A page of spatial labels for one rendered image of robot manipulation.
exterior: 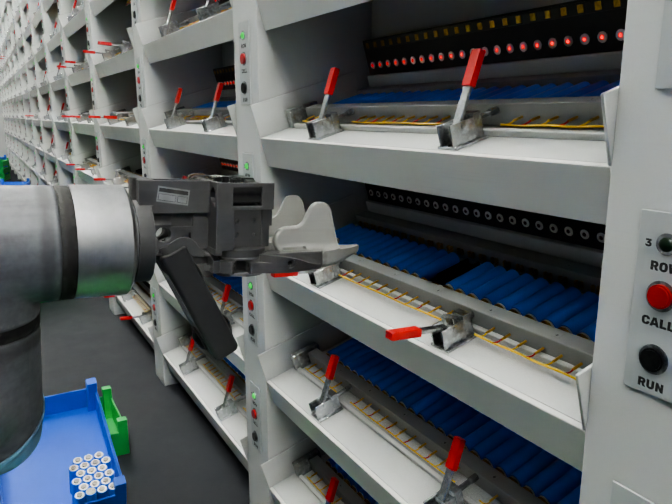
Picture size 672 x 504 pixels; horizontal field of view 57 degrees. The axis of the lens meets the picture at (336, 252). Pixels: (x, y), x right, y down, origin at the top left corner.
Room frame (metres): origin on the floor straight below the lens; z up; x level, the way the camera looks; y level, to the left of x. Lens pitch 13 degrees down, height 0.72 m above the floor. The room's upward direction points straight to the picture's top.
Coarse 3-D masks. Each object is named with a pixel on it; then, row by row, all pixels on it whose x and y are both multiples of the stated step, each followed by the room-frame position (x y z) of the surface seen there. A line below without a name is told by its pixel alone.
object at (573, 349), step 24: (360, 264) 0.79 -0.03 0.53; (408, 288) 0.70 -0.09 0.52; (432, 288) 0.67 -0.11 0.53; (480, 312) 0.59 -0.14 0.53; (504, 312) 0.58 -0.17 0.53; (480, 336) 0.57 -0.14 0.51; (504, 336) 0.55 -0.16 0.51; (528, 336) 0.54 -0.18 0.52; (552, 336) 0.52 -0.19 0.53; (576, 336) 0.51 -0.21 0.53; (552, 360) 0.50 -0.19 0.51; (576, 360) 0.49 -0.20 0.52
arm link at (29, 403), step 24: (0, 336) 0.42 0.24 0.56; (24, 336) 0.44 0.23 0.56; (0, 360) 0.42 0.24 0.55; (24, 360) 0.44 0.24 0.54; (0, 384) 0.42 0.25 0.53; (24, 384) 0.44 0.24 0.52; (0, 408) 0.41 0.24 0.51; (24, 408) 0.44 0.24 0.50; (0, 432) 0.41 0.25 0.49; (24, 432) 0.44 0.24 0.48; (0, 456) 0.42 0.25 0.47; (24, 456) 0.44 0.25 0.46
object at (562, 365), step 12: (348, 276) 0.81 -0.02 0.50; (360, 276) 0.79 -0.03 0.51; (384, 288) 0.74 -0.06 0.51; (408, 300) 0.69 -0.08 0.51; (432, 312) 0.65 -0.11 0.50; (444, 312) 0.64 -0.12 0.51; (492, 336) 0.57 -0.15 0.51; (516, 348) 0.55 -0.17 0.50; (528, 348) 0.54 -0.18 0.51; (540, 360) 0.52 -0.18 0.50; (576, 372) 0.49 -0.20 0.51
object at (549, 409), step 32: (448, 224) 0.83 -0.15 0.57; (480, 224) 0.78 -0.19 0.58; (576, 256) 0.65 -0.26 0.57; (288, 288) 0.88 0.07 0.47; (320, 288) 0.80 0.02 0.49; (352, 288) 0.78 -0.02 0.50; (352, 320) 0.72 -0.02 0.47; (384, 320) 0.67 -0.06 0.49; (416, 320) 0.65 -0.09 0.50; (384, 352) 0.67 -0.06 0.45; (416, 352) 0.61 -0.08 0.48; (480, 352) 0.56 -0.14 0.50; (512, 352) 0.55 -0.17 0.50; (448, 384) 0.57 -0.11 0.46; (480, 384) 0.52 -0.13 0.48; (512, 384) 0.50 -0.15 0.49; (544, 384) 0.49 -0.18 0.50; (576, 384) 0.48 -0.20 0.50; (512, 416) 0.49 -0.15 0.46; (544, 416) 0.46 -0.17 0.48; (576, 416) 0.44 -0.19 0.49; (544, 448) 0.47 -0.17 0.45; (576, 448) 0.43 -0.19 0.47
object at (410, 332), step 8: (448, 320) 0.58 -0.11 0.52; (400, 328) 0.56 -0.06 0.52; (408, 328) 0.56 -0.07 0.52; (416, 328) 0.56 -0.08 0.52; (424, 328) 0.57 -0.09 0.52; (432, 328) 0.57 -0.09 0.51; (440, 328) 0.57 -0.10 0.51; (392, 336) 0.55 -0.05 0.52; (400, 336) 0.55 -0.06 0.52; (408, 336) 0.55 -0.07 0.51; (416, 336) 0.56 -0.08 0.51
